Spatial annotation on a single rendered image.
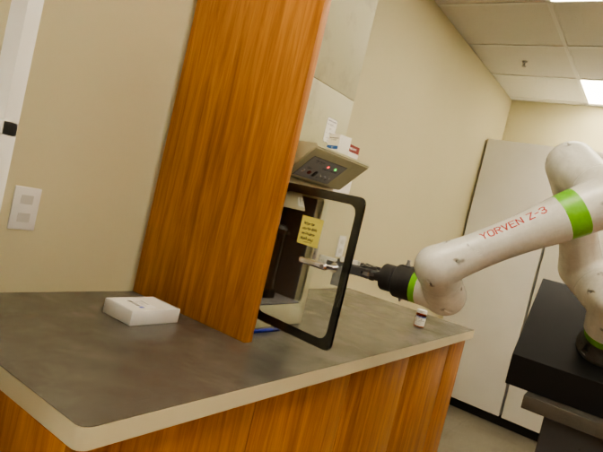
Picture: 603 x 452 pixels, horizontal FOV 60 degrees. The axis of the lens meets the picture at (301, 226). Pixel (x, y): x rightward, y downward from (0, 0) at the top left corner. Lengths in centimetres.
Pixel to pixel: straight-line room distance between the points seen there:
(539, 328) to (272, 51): 120
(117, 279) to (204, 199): 41
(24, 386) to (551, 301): 157
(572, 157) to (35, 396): 128
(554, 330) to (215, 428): 114
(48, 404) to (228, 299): 65
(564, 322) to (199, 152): 127
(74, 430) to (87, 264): 85
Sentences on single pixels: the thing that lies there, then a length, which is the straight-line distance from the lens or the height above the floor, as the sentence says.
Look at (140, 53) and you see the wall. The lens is 170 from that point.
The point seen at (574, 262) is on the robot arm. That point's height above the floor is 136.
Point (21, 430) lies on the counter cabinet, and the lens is 104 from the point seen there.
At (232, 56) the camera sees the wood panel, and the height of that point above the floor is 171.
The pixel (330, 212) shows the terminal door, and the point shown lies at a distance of 136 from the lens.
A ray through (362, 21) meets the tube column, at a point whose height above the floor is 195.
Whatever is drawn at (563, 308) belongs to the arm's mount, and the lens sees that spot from 194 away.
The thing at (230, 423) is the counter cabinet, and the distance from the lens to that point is 121.
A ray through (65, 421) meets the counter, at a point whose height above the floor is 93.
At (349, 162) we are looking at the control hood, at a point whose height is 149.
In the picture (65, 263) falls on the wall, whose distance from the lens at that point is 165.
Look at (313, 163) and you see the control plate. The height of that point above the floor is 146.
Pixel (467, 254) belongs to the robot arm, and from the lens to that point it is 128.
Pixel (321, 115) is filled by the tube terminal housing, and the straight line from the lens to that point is 165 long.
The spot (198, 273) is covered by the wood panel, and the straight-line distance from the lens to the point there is 155.
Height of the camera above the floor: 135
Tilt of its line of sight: 3 degrees down
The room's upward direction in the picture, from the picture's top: 13 degrees clockwise
